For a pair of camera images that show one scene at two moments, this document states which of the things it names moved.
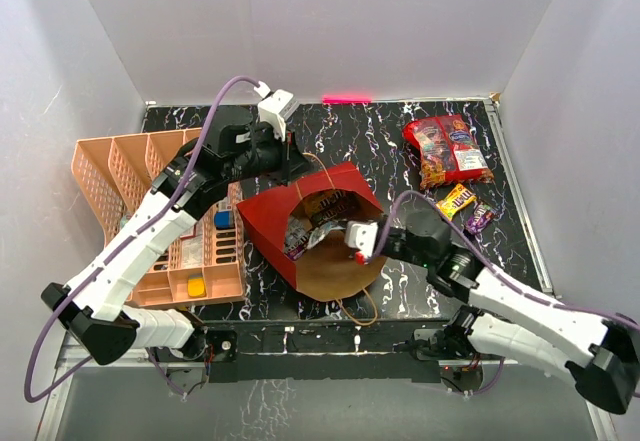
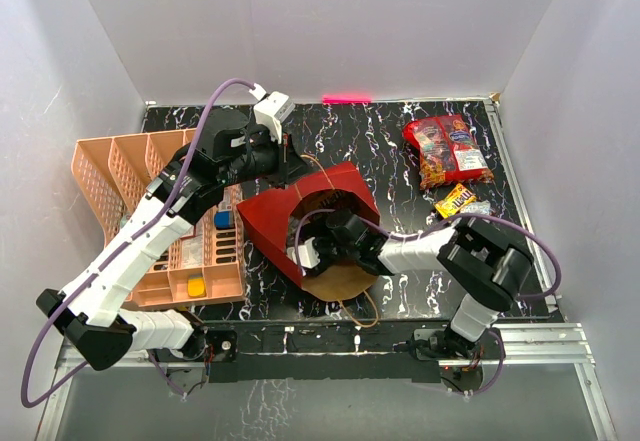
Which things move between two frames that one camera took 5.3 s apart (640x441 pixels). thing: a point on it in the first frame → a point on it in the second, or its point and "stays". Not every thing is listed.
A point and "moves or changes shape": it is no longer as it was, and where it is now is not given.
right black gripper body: x=395 y=245 → x=328 y=248
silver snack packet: x=321 y=231 moves or changes shape
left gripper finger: x=297 y=162 stays
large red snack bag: x=449 y=154 stays
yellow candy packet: x=456 y=201 stays
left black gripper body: x=267 y=155 stays
